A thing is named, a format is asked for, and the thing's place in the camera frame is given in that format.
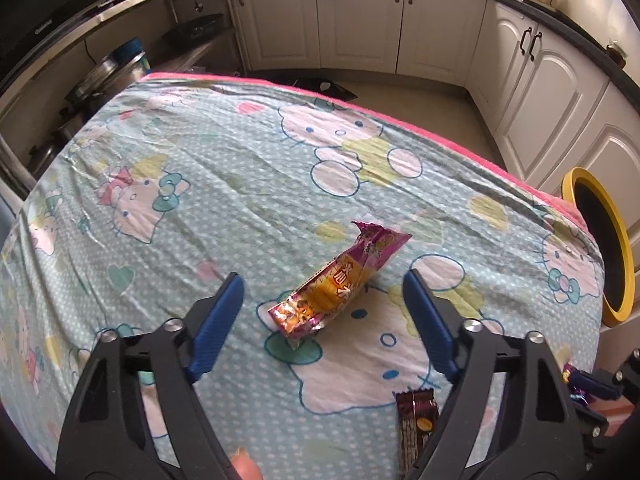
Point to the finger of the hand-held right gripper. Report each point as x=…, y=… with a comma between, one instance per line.
x=600, y=385
x=595, y=430

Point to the purple yellow snack wrapper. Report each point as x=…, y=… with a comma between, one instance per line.
x=330, y=290

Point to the small purple wrapper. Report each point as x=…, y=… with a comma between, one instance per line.
x=568, y=372

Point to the yellow rimmed black bin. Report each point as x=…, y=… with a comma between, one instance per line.
x=600, y=240

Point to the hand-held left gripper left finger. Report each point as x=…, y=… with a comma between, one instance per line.
x=215, y=330

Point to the stainless steel table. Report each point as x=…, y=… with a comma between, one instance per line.
x=75, y=22

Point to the cartoon printed bed sheet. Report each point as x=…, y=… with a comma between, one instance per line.
x=225, y=185

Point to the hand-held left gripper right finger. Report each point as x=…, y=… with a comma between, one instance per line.
x=430, y=320

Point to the black kitchen countertop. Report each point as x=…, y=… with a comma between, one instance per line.
x=575, y=21

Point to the small pink object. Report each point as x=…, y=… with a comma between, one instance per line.
x=245, y=465

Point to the brown chocolate wrapper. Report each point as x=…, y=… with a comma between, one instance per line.
x=415, y=425

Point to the white kitchen cabinet unit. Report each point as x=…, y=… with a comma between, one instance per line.
x=360, y=25

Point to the blue lid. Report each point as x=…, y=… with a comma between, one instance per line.
x=127, y=50

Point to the black floor object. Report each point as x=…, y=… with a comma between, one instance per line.
x=325, y=86

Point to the dark cooking pot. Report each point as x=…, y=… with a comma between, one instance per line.
x=65, y=127

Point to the black microwave oven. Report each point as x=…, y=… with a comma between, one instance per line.
x=40, y=5

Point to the steel pot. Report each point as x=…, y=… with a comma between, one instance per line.
x=100, y=77

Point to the black pan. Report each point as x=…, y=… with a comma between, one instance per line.
x=192, y=27

